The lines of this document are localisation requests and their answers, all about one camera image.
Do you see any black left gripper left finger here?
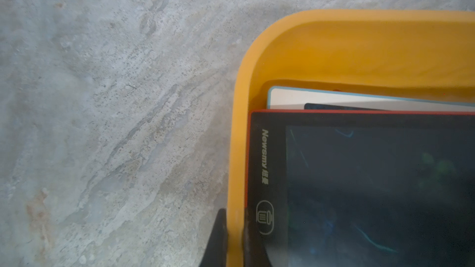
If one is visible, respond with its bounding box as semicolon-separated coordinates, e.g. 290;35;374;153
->
199;208;228;267

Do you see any yellow plastic storage box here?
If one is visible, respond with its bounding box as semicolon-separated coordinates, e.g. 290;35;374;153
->
227;10;475;267

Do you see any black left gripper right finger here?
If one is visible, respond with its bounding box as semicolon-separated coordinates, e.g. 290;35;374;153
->
243;208;272;267

